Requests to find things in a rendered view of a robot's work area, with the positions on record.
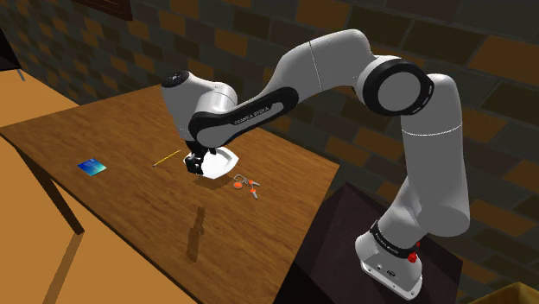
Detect white plate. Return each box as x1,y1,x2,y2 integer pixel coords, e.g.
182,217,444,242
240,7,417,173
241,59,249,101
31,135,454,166
182,146,240,181

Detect yellow pencil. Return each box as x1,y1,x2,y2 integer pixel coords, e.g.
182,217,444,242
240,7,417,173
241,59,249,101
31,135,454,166
152,149,182,168

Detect brown wooden table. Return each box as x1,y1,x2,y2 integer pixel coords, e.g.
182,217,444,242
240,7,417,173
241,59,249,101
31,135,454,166
0,84,340,304

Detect blue green card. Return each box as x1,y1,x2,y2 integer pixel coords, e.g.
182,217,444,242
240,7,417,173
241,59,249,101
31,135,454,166
77,158,108,177

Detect dark robot stand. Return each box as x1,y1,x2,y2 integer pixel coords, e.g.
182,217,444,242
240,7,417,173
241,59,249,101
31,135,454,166
272,181,464,304

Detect tan cardboard box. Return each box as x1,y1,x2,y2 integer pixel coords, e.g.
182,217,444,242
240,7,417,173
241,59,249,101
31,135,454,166
466,281,539,304

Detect orange key ring with keys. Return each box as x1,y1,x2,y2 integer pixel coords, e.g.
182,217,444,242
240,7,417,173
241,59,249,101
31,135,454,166
232,174,261,200

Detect dark wall picture frame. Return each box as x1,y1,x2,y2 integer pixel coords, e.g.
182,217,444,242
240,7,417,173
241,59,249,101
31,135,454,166
71,0,134,22

